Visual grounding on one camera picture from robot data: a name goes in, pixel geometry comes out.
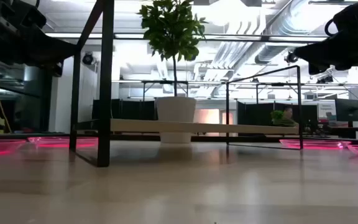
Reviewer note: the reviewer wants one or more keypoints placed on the round black wall device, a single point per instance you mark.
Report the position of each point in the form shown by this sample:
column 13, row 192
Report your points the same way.
column 88, row 58

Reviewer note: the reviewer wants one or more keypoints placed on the green leafy small tree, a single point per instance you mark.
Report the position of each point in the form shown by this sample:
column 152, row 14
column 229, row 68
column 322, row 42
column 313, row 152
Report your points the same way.
column 171, row 28

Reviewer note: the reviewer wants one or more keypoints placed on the wooden shelf with black frame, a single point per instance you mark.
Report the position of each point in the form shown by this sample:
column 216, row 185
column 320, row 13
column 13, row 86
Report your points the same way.
column 197, row 127

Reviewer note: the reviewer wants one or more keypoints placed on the black office partition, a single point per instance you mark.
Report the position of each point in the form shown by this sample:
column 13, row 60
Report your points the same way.
column 253, row 113
column 129, row 110

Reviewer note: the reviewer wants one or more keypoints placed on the white plant pot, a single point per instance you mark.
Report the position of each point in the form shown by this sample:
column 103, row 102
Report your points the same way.
column 176, row 109

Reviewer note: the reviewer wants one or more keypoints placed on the black metal table frame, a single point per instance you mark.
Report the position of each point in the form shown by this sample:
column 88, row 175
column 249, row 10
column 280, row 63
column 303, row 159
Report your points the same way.
column 204, row 137

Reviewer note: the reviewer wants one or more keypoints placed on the small yellow-green object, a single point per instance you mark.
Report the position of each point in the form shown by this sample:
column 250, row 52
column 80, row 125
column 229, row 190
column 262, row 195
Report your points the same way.
column 0, row 123

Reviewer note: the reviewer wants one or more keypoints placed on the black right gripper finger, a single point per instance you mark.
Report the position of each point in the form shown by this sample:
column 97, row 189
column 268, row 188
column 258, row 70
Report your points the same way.
column 322, row 46
column 323, row 60

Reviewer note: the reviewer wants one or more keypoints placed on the small green background plant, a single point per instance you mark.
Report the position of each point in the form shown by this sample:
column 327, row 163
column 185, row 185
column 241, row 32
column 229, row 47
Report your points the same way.
column 277, row 115

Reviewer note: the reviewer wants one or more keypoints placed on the dark computer monitor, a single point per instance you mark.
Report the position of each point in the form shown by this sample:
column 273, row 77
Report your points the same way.
column 347, row 109

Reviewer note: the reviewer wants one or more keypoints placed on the black ceiling spotlight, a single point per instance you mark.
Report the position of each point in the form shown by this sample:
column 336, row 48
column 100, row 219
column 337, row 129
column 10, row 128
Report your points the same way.
column 291, row 58

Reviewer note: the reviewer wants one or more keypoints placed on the person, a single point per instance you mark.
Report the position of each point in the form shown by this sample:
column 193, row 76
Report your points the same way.
column 289, row 116

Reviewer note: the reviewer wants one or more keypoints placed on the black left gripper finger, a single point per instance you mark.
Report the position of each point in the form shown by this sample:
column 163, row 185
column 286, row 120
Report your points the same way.
column 54, row 57
column 53, row 45

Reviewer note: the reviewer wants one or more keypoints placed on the black background rig frame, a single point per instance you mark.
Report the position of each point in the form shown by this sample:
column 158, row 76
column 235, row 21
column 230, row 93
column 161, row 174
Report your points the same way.
column 154, row 82

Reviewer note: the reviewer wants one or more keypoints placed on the white wall sign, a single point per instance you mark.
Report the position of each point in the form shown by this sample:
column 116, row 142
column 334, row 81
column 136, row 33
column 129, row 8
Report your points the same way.
column 326, row 109

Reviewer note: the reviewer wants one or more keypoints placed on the black track light pair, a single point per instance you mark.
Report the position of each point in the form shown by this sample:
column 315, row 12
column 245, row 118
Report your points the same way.
column 325, row 79

